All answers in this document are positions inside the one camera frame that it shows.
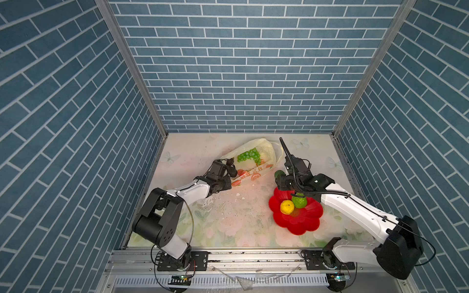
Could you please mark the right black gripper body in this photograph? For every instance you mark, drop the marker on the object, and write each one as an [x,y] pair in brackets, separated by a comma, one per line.
[284,182]

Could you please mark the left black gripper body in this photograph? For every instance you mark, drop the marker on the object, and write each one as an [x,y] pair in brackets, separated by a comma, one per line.
[223,184]

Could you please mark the green lime toy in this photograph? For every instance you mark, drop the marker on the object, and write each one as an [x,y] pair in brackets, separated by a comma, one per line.
[299,202]

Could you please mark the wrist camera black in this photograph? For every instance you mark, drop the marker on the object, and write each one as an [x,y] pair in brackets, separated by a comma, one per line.
[217,170]
[298,166]

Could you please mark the crumpled clear plastic wrap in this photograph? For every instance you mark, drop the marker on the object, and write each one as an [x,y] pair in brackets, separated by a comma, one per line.
[249,281]

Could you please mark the yellow lemon toy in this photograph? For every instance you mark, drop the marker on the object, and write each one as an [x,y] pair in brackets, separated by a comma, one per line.
[287,207]

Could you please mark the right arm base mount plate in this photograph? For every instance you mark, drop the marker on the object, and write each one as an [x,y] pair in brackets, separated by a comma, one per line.
[316,260]

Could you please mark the yellowish plastic fruit-print bag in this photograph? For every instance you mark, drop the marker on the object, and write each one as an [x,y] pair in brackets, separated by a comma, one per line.
[271,154]

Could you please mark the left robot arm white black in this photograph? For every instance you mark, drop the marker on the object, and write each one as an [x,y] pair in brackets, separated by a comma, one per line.
[158,218]

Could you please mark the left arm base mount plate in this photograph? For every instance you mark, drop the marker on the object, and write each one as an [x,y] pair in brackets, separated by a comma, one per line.
[196,261]

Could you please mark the red flower-shaped plastic plate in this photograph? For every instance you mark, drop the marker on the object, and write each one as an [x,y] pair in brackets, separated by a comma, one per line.
[301,220]

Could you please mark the circuit board with wires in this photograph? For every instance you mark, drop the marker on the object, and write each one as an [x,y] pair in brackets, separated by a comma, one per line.
[179,283]
[337,282]

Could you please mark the right circuit board with wires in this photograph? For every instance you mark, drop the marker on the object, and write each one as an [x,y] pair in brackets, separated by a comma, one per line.
[337,282]

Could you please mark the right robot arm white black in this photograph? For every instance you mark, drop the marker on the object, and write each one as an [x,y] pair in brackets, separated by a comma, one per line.
[396,245]

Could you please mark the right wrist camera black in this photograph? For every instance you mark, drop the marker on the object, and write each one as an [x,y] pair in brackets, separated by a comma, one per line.
[298,166]

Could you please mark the left circuit board with wires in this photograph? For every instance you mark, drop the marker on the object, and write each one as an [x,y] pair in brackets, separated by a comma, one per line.
[179,283]

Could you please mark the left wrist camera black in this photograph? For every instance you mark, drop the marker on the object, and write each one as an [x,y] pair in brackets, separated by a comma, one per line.
[217,170]

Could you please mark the aluminium front rail frame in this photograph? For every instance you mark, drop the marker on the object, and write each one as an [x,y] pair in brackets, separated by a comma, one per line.
[134,271]

